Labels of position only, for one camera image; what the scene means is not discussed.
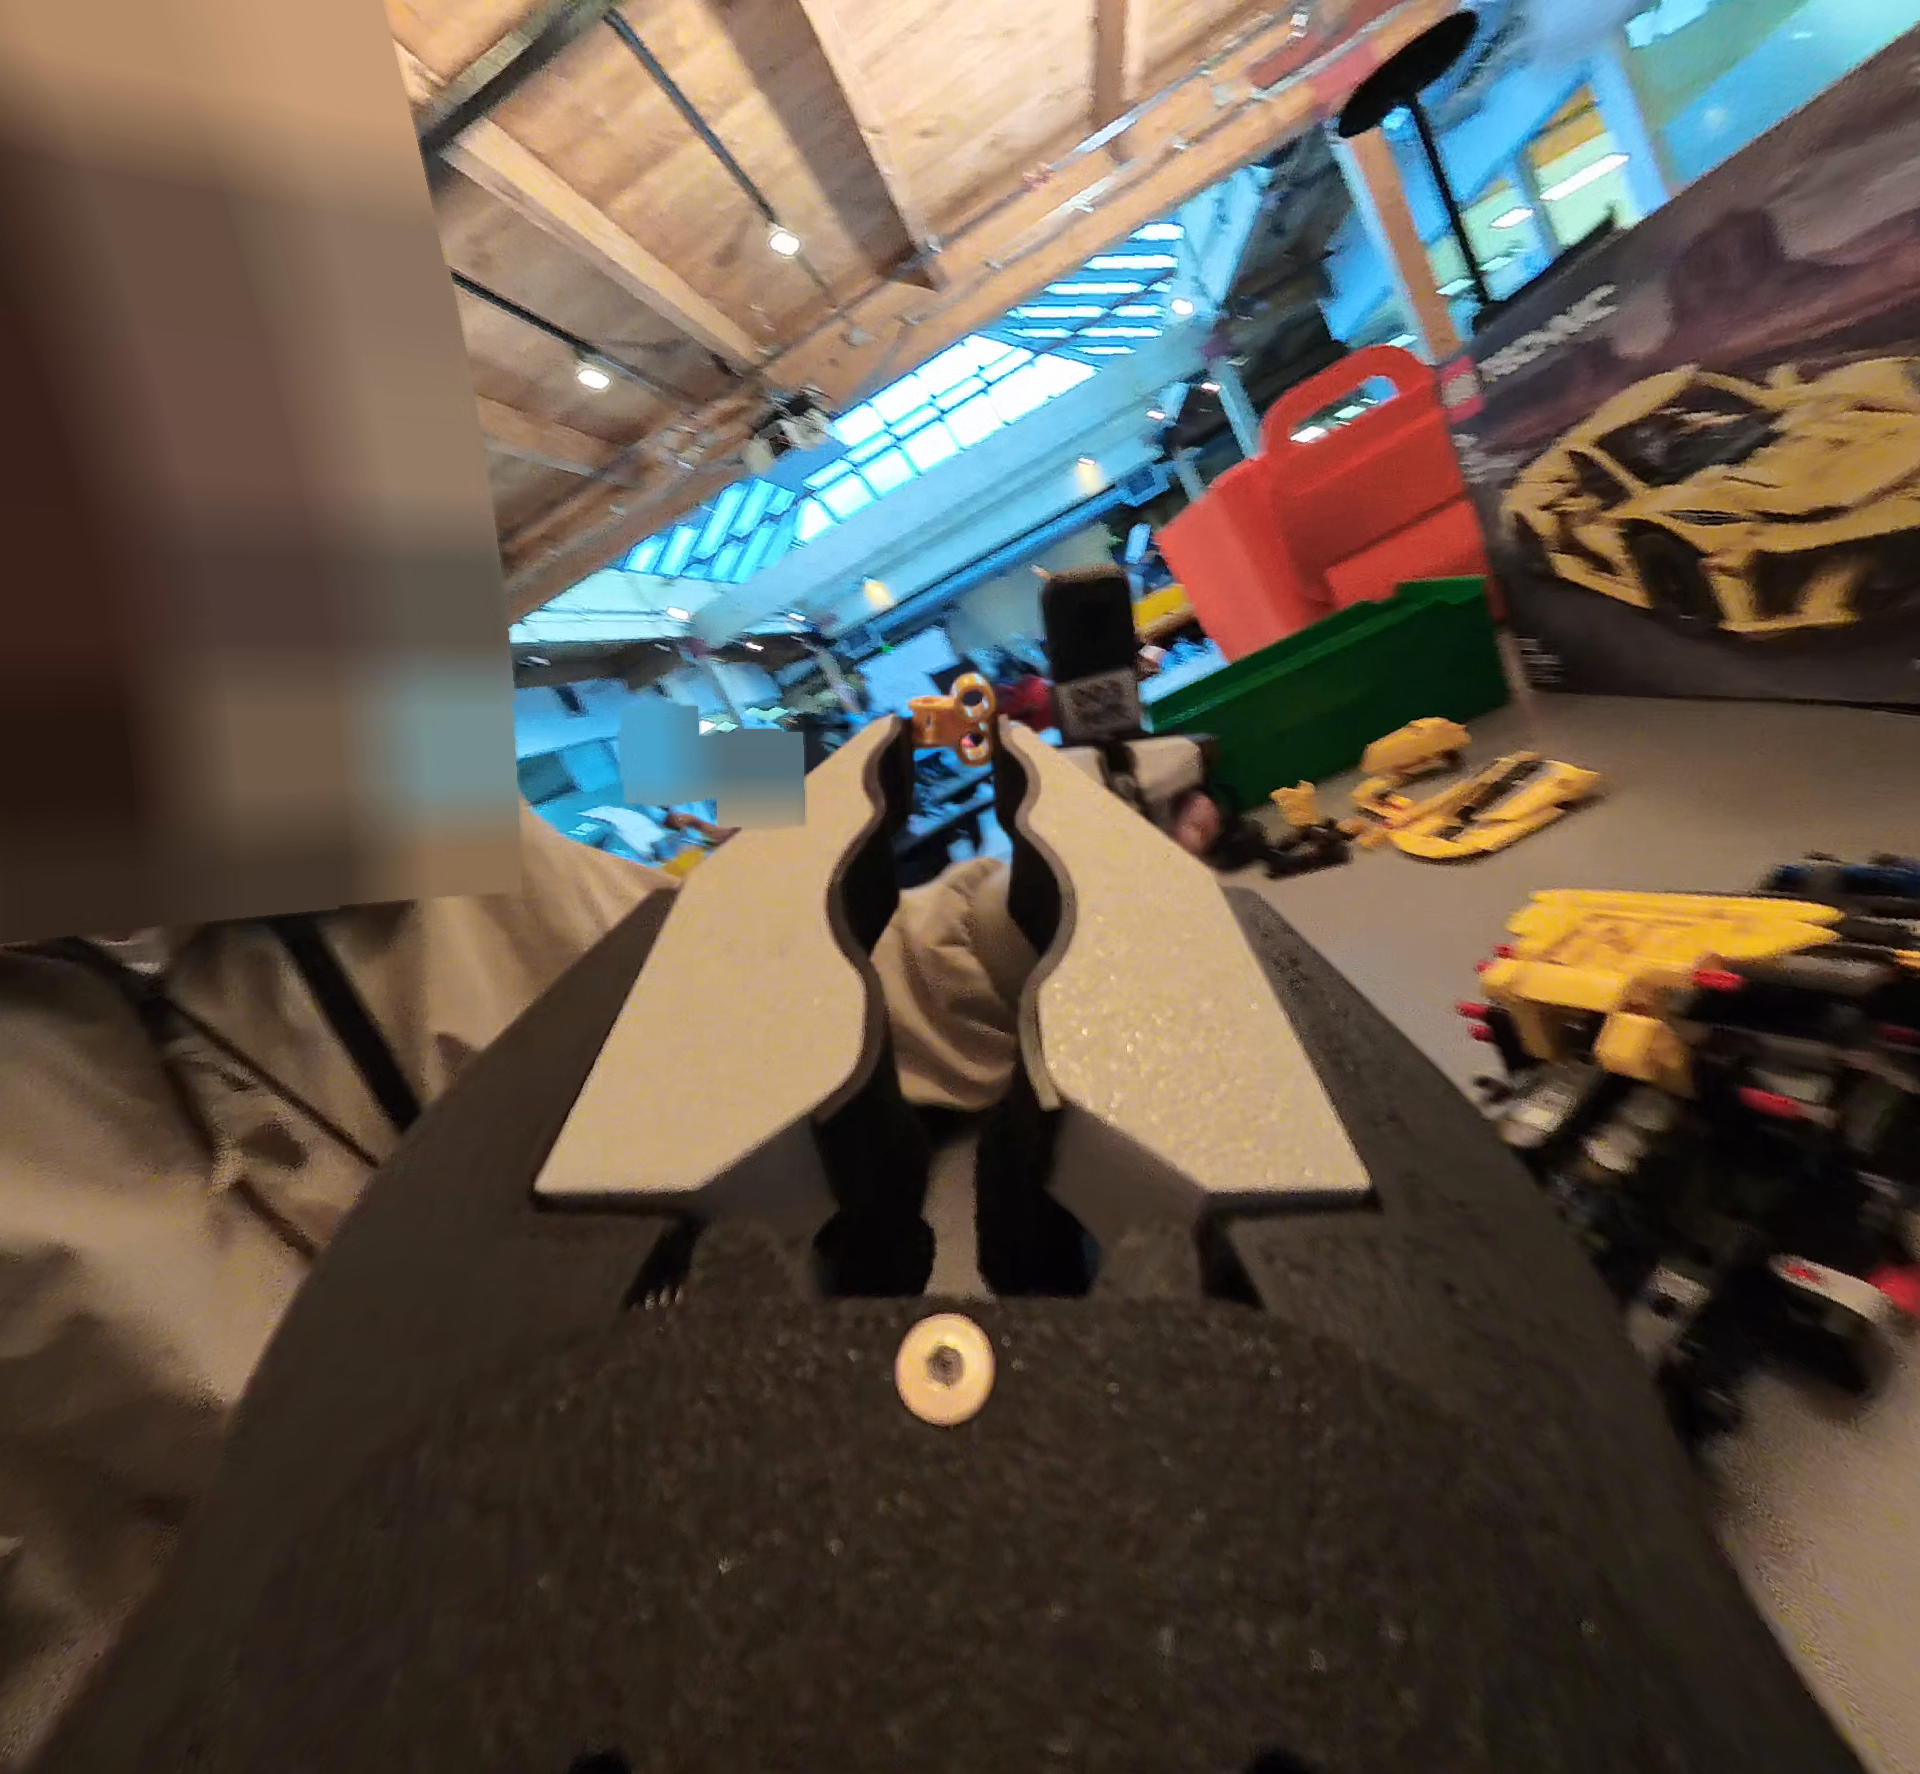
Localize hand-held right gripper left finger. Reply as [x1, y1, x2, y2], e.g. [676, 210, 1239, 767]
[535, 717, 939, 1299]

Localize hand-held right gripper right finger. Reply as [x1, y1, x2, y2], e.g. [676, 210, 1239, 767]
[977, 720, 1374, 1299]

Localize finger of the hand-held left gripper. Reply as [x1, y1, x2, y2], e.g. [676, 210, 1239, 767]
[1112, 753, 1216, 818]

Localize small yellow grey brick assembly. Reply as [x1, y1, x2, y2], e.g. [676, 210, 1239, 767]
[906, 672, 1004, 769]

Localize partly built toy car chassis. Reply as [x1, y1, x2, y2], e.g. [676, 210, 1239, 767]
[1462, 857, 1920, 1446]

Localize person's left forearm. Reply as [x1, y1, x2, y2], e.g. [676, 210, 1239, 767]
[866, 857, 1051, 1120]

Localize small yellow black brick piece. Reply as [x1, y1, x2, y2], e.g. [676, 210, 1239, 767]
[1233, 782, 1365, 880]

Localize green plastic bin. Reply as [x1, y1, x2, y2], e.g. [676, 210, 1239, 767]
[1142, 574, 1509, 816]

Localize red plastic tote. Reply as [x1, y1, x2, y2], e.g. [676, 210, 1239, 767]
[1155, 345, 1493, 665]

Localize small yellow curved brick assembly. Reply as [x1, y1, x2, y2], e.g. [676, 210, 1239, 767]
[1357, 717, 1475, 779]

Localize yellow car panel assembly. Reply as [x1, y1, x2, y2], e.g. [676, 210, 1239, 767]
[1351, 753, 1604, 861]

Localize ceiling projector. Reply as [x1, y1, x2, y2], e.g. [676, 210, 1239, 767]
[743, 400, 844, 472]

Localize beige jacket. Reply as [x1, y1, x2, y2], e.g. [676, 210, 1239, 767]
[0, 793, 707, 1774]

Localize black floor lamp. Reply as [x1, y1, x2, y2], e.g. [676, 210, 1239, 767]
[1335, 11, 1502, 305]

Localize toy car set box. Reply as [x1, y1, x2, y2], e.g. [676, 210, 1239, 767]
[1439, 36, 1920, 713]

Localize black shoulder strap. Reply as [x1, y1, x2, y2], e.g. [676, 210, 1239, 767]
[276, 911, 428, 1137]

